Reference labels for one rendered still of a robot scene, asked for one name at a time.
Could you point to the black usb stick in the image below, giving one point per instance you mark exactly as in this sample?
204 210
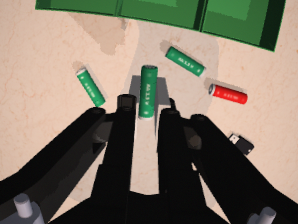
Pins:
242 144

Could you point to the red aa battery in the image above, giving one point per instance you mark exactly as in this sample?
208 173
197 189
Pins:
228 94

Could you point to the green three-compartment bin rack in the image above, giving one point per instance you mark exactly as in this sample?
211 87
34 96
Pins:
256 22

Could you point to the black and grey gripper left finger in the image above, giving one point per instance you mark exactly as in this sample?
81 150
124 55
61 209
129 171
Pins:
35 193

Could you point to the green aa battery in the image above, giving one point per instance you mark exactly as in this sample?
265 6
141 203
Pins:
185 61
90 87
147 92

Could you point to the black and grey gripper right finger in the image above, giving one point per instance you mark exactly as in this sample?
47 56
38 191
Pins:
242 192

